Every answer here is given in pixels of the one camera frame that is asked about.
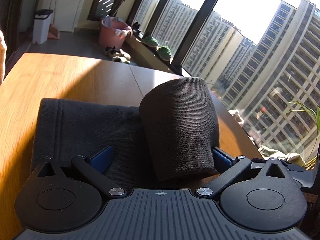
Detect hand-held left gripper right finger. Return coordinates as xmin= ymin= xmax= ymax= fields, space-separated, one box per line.
xmin=196 ymin=147 xmax=294 ymax=200

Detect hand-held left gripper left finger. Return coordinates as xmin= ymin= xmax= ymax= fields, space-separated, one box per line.
xmin=30 ymin=145 xmax=128 ymax=198

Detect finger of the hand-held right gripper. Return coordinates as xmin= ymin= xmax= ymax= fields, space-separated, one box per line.
xmin=282 ymin=161 xmax=306 ymax=174

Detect grey knitted sock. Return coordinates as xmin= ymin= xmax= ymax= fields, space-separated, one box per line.
xmin=30 ymin=77 xmax=220 ymax=193

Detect long leaved green plant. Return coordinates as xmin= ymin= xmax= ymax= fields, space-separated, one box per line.
xmin=285 ymin=101 xmax=320 ymax=133

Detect green slipper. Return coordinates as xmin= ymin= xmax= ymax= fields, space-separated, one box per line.
xmin=157 ymin=45 xmax=172 ymax=61
xmin=141 ymin=35 xmax=159 ymax=48

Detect pink plastic bucket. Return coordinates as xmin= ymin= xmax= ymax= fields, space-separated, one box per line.
xmin=99 ymin=17 xmax=130 ymax=49

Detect cloths in bucket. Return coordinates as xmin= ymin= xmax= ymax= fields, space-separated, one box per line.
xmin=114 ymin=25 xmax=133 ymax=37

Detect black item on sill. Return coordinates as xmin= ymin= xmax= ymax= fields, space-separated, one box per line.
xmin=131 ymin=22 xmax=142 ymax=36

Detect pink dustpan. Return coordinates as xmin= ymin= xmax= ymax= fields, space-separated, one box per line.
xmin=49 ymin=24 xmax=60 ymax=40

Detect white appliance with cloth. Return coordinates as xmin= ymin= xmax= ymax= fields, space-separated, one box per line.
xmin=0 ymin=30 xmax=6 ymax=85

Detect white trash bin black lid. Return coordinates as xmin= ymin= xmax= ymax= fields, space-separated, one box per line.
xmin=32 ymin=9 xmax=54 ymax=45

